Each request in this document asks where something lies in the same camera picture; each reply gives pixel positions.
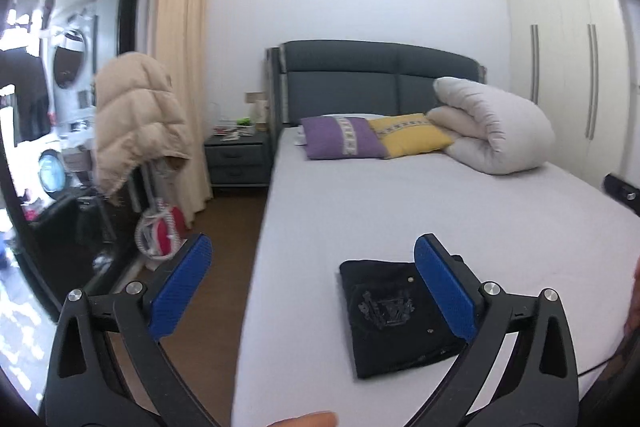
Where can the yellow pillow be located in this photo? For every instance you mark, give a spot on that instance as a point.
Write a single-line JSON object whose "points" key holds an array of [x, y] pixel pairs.
{"points": [[415, 137]]}

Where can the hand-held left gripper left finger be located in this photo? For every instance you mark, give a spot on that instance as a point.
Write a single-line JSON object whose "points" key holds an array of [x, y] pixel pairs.
{"points": [[180, 287]]}

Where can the white wardrobe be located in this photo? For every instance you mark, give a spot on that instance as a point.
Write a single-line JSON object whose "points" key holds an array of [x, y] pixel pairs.
{"points": [[560, 57]]}

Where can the person's left hand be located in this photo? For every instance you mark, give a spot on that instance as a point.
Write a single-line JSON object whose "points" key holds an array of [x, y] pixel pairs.
{"points": [[305, 421]]}

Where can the white bed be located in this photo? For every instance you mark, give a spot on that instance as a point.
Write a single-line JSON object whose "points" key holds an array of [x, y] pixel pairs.
{"points": [[350, 207]]}

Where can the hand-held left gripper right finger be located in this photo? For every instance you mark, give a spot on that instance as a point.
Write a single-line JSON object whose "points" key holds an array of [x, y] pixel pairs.
{"points": [[445, 287]]}

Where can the person's right hand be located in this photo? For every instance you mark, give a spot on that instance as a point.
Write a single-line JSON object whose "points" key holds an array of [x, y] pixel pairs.
{"points": [[634, 297]]}

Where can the beige curtain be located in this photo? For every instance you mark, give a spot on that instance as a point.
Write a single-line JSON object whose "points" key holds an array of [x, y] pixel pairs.
{"points": [[180, 32]]}

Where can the white bedside lamp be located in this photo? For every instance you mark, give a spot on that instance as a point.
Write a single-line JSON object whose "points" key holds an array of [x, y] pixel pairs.
{"points": [[260, 112]]}

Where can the white washing machine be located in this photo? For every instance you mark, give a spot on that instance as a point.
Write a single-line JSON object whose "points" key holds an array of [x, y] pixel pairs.
{"points": [[50, 172]]}

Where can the red garment steamer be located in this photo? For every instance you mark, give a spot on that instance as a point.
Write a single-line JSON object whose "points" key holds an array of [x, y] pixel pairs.
{"points": [[162, 232]]}

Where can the black framed glass door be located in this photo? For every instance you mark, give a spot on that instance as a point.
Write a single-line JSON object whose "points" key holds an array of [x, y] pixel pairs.
{"points": [[127, 7]]}

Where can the purple pillow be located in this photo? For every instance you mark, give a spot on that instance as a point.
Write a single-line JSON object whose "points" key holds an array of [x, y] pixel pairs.
{"points": [[330, 137]]}

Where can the grey nightstand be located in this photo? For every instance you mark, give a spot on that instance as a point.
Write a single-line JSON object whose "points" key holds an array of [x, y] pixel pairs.
{"points": [[235, 162]]}

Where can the beige puffer jacket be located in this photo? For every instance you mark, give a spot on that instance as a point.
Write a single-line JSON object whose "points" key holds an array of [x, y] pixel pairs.
{"points": [[135, 117]]}

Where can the black pants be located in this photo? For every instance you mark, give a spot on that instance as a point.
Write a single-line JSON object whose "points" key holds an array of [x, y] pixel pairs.
{"points": [[380, 307]]}

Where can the white rolled duvet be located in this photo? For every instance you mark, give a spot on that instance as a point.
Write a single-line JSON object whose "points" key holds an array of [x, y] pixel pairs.
{"points": [[490, 127]]}

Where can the grey headboard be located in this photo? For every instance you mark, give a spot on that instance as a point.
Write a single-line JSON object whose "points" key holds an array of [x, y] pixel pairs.
{"points": [[350, 77]]}

